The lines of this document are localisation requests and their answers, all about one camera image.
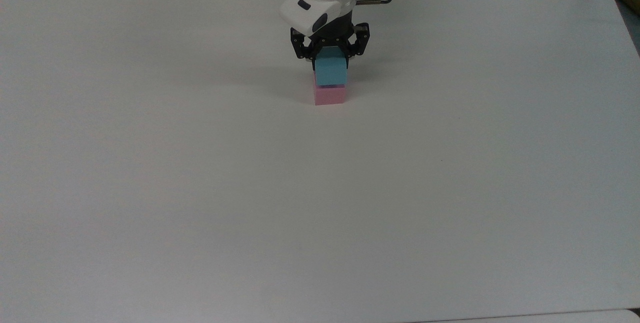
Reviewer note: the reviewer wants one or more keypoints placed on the pink foam cube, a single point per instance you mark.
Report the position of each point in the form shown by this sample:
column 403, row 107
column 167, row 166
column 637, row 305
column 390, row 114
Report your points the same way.
column 329, row 95

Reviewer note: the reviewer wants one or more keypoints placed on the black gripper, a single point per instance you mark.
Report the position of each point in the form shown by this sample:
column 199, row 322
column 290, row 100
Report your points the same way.
column 340, row 30

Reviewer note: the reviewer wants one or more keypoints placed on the blue foam cube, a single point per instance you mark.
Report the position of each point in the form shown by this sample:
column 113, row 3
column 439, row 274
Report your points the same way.
column 331, row 68

